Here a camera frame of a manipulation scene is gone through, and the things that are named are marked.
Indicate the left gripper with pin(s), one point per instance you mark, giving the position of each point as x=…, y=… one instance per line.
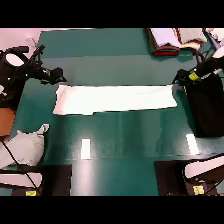
x=57, y=75

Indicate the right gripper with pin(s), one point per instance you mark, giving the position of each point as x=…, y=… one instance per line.
x=182, y=77

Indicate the white garment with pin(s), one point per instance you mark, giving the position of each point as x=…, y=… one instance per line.
x=113, y=98

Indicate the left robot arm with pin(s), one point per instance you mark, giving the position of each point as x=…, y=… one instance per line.
x=16, y=76

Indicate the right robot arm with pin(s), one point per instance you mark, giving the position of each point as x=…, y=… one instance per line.
x=208, y=66

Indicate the red folded garment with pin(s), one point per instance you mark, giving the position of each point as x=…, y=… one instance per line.
x=166, y=53

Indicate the black garment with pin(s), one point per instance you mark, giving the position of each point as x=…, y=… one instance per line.
x=206, y=106

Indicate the beige folded garment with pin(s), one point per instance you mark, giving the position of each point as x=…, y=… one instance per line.
x=191, y=36

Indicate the pale folded garment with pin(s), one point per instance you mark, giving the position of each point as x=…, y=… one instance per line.
x=164, y=36

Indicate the grey garment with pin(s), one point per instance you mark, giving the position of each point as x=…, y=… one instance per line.
x=23, y=148

